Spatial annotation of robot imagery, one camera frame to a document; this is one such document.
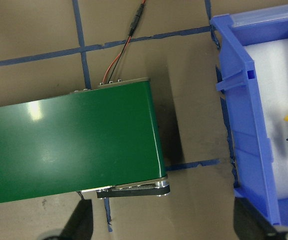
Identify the blue right plastic bin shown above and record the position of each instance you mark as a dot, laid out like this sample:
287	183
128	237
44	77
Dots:
250	147

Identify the white foam pad right bin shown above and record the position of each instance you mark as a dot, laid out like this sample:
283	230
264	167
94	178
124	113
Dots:
271	66

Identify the green conveyor belt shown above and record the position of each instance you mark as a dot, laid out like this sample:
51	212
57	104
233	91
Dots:
83	141

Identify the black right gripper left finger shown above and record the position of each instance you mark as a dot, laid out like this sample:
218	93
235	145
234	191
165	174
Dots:
80	224

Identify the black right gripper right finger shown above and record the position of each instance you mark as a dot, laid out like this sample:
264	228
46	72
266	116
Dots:
249	223

